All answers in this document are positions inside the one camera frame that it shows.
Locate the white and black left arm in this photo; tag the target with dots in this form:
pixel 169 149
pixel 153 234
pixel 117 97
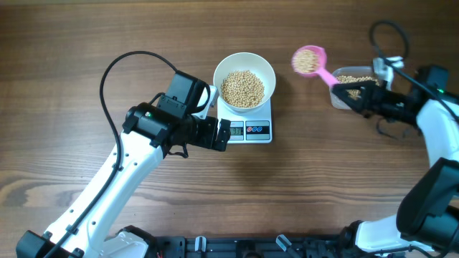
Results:
pixel 176 117

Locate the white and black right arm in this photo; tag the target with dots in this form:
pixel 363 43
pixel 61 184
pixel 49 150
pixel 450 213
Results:
pixel 425 220

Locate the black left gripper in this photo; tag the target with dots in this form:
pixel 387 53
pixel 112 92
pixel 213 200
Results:
pixel 211 125

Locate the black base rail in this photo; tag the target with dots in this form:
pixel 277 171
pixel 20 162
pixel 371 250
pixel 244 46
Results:
pixel 279 247

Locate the pink plastic measuring scoop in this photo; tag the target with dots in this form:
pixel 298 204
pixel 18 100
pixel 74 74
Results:
pixel 310 61

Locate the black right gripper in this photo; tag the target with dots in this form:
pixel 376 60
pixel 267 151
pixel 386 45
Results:
pixel 370 99

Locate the soybeans in white bowl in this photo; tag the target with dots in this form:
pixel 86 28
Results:
pixel 242 89

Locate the pile of soybeans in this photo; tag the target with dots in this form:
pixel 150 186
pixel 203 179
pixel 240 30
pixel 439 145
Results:
pixel 346 79

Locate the white digital kitchen scale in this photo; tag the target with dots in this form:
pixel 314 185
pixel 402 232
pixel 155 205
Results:
pixel 254 126

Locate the white round bowl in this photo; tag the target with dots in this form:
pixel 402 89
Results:
pixel 246 61

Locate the clear plastic container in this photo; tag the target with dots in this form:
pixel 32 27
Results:
pixel 359 71

